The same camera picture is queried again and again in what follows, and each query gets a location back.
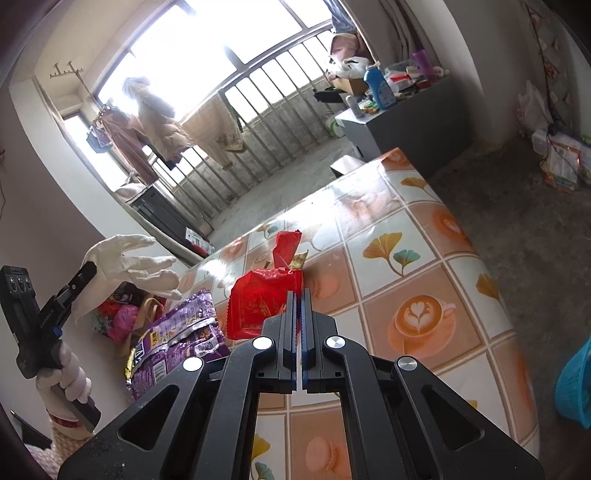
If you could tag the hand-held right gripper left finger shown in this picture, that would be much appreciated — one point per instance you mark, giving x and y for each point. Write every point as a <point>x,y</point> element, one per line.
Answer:
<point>291,332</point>

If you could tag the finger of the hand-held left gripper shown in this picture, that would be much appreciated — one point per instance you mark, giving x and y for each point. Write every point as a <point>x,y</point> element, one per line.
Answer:
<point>78,279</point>

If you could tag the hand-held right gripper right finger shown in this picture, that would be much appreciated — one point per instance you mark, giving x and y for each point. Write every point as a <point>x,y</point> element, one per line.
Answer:
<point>310,332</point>

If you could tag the red snack packet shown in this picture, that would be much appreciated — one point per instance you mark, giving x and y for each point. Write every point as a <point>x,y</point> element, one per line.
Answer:
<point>254,304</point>

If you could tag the small brown wrapper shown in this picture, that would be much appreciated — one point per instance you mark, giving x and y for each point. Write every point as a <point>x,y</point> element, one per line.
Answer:
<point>299,261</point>

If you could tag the red torn wrapper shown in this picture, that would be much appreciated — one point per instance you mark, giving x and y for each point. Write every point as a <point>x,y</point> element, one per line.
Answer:
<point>286,247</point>

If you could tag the purple snack bag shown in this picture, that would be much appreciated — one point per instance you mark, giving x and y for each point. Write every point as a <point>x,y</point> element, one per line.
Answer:
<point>180,337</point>

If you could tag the blue plastic basket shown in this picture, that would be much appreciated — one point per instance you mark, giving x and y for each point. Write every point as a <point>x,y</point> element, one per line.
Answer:
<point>575,383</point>

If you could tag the person's left forearm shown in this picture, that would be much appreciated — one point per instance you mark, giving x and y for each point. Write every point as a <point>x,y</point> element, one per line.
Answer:
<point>60,450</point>

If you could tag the person's left hand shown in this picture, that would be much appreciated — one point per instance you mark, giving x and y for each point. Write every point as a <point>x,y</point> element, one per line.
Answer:
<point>69,374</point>

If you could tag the red paper bag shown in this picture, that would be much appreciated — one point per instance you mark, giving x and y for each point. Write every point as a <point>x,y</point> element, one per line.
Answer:
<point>107,308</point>

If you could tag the pink plastic bag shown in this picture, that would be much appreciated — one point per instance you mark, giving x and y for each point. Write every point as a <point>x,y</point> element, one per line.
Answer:
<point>123,325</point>

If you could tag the patterned tablecloth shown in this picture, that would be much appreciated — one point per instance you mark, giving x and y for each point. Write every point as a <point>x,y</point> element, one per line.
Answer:
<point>351,277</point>

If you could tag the dark low cabinet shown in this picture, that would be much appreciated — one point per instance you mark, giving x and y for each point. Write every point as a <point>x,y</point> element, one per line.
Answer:
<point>161,212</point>

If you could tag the small printed carton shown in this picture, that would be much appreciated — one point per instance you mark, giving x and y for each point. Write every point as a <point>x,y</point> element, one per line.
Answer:
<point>199,241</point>

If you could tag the dark hanging pouch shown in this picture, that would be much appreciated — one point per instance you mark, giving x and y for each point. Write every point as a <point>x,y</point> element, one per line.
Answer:
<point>98,140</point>

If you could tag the pinkish brown hanging garment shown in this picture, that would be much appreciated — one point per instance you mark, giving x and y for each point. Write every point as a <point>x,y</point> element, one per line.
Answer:
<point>124,138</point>

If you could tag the beige puffer jacket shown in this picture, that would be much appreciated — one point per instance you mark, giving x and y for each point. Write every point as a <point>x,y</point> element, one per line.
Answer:
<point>159,120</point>

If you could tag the beige hanging pants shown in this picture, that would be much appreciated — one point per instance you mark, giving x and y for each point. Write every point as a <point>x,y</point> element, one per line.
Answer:
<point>212,129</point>

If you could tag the white and green bag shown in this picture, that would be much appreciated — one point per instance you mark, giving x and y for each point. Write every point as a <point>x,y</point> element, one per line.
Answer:
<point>334,124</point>

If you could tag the grey cabinet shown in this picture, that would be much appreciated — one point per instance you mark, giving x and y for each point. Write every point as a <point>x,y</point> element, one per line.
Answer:
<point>397,134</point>

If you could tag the metal balcony railing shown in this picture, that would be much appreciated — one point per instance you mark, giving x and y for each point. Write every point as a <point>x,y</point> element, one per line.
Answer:
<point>277,106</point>

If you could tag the small white bottle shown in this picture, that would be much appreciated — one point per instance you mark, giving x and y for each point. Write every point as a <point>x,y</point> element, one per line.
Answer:
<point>355,107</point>

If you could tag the black flat item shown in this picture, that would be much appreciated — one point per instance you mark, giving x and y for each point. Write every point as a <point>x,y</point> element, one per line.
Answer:
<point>328,95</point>

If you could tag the open cardboard box with clutter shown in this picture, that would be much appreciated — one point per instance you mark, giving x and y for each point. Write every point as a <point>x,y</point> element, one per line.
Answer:
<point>350,85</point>

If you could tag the blue detergent bottle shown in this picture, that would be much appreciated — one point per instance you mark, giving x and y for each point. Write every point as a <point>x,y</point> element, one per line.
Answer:
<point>381,90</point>

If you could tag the clear plastic container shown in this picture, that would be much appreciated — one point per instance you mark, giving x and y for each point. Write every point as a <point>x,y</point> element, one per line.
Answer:
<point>397,71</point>

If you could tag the purple cup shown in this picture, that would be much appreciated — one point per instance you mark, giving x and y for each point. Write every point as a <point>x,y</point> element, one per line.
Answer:
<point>422,64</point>

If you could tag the pink garment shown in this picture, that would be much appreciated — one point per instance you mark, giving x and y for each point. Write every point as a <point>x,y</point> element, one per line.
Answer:
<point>344,44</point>

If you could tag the pile of plastic packets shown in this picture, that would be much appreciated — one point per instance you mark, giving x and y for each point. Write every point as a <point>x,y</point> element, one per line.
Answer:
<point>561,161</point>

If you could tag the white plastic bag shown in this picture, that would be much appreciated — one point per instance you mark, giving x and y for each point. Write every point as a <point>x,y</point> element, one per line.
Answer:
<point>533,108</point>

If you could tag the blue denim garment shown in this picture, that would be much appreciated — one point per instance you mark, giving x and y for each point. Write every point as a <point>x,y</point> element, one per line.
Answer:
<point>339,16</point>

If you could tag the grey curtain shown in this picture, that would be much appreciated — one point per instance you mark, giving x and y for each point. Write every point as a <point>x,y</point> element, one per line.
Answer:
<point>401,23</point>

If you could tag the rolled patterned mat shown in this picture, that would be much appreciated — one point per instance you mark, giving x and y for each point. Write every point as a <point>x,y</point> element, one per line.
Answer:
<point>551,55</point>

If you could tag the wall hook rack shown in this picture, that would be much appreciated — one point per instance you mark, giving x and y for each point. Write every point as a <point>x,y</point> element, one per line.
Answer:
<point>64,70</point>

